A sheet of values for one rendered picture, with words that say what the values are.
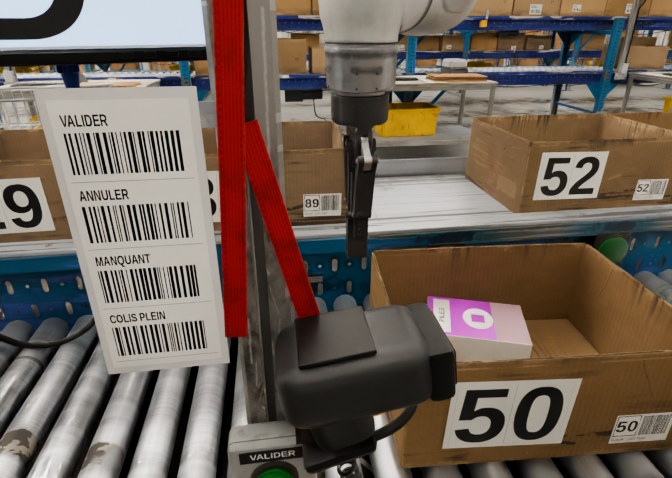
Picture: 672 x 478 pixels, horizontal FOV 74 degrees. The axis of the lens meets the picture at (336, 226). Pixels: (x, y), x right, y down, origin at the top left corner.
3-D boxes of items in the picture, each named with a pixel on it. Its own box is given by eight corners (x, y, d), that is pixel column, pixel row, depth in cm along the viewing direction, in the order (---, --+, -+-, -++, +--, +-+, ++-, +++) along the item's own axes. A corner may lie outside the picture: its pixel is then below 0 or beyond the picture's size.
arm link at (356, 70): (329, 45, 50) (329, 99, 53) (407, 44, 51) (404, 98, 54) (320, 42, 58) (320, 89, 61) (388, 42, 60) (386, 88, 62)
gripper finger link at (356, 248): (367, 212, 64) (368, 214, 64) (366, 255, 67) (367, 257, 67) (346, 213, 64) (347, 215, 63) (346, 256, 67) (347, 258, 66)
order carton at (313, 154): (164, 236, 92) (150, 155, 85) (187, 189, 118) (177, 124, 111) (353, 225, 97) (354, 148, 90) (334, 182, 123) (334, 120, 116)
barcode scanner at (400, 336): (464, 456, 32) (461, 341, 27) (300, 494, 31) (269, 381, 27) (433, 388, 38) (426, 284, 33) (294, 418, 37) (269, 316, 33)
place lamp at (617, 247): (597, 267, 101) (604, 240, 98) (593, 265, 102) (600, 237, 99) (625, 265, 102) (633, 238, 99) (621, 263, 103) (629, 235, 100)
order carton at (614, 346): (399, 470, 58) (408, 367, 51) (367, 329, 85) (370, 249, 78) (685, 448, 61) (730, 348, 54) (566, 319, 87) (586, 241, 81)
